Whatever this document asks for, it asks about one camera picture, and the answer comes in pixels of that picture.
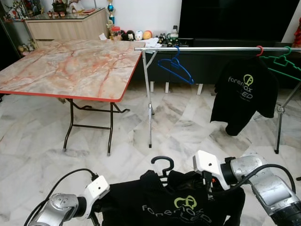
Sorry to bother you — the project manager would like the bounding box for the black plastic hanger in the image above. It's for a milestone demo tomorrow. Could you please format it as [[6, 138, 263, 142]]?
[[150, 155, 175, 178]]

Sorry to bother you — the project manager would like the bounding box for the black logo polo shirt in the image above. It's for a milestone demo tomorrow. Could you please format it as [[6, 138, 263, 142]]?
[[96, 169, 246, 226], [210, 57, 279, 137]]

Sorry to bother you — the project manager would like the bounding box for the blue plastic hanger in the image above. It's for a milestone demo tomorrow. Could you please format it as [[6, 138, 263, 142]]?
[[158, 46, 194, 85]]

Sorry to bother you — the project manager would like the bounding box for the green plastic hanger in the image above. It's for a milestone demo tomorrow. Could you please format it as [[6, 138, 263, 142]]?
[[261, 46, 301, 81]]

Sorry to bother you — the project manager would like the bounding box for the black TV console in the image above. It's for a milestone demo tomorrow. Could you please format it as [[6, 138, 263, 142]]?
[[127, 38, 301, 90]]

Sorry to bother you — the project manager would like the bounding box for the silver metal clothes rack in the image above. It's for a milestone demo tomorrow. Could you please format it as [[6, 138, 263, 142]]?
[[135, 45, 301, 154]]

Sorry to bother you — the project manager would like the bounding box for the marble pattern folding table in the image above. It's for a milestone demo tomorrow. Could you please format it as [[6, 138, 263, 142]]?
[[0, 40, 144, 156]]

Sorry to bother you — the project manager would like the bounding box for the large black television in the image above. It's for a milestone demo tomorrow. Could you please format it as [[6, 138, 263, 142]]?
[[178, 0, 301, 40]]

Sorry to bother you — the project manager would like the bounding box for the clear jar red lid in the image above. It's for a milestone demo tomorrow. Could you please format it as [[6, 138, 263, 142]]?
[[110, 26, 121, 40]]

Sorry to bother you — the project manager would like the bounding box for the light wooden cabinet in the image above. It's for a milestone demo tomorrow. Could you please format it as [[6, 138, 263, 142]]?
[[24, 8, 110, 42]]

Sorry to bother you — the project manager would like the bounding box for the dark glass display cabinet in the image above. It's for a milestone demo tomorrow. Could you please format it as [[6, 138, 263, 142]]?
[[0, 0, 30, 71]]

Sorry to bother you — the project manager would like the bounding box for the blue and gold trophy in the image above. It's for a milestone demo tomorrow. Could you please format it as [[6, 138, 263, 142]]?
[[106, 0, 116, 29]]

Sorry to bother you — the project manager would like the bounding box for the red tray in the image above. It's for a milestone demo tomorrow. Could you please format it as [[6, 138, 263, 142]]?
[[78, 8, 97, 16]]

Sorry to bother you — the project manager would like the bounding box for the white robed porcelain figurine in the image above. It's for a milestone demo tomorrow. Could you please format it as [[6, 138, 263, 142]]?
[[68, 0, 92, 12]]

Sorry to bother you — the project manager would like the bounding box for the dark incense pot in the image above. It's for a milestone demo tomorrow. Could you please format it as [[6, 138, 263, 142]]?
[[52, 0, 67, 13]]

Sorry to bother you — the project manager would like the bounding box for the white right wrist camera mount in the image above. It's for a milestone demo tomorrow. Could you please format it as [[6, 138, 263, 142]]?
[[193, 150, 231, 190]]

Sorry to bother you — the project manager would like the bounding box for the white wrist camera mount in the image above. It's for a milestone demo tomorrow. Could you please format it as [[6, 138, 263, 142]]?
[[193, 150, 231, 190], [84, 175, 111, 209]]

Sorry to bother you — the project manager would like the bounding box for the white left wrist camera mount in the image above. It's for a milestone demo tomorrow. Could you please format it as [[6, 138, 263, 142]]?
[[84, 175, 111, 209]]

